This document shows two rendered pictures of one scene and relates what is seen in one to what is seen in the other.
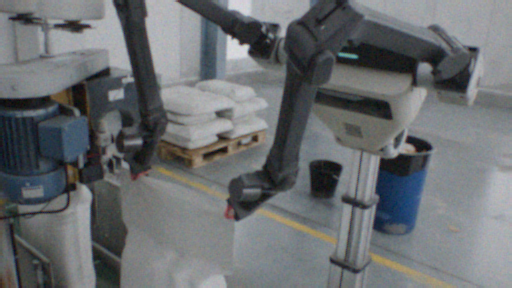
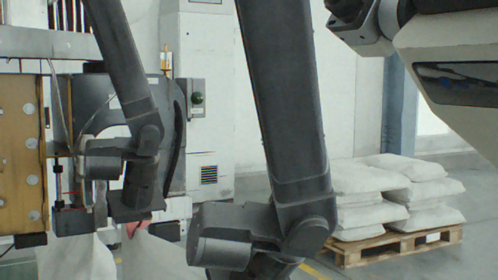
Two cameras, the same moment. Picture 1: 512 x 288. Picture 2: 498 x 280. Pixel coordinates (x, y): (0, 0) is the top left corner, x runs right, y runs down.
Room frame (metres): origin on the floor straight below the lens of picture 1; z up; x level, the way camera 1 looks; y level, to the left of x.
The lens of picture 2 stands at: (0.51, -0.23, 1.35)
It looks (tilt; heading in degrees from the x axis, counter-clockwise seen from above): 8 degrees down; 25
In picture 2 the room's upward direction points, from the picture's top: straight up
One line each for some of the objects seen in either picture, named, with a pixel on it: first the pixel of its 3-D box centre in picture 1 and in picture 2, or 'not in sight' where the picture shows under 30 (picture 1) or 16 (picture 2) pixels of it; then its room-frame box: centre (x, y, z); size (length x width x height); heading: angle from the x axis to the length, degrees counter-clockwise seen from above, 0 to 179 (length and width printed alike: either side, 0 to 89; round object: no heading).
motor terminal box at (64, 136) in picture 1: (64, 141); not in sight; (1.02, 0.48, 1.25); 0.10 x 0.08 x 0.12; 168
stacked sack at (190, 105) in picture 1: (200, 103); (361, 179); (4.30, 0.61, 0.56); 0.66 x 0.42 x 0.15; 143
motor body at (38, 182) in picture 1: (30, 151); not in sight; (1.04, 0.58, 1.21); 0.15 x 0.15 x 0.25
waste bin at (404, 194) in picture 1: (395, 183); not in sight; (3.11, -1.04, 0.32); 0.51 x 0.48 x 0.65; 143
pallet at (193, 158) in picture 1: (203, 138); (368, 230); (4.66, 0.62, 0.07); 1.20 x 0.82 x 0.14; 145
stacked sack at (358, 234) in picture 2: (181, 134); (336, 221); (4.37, 0.80, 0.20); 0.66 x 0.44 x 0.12; 53
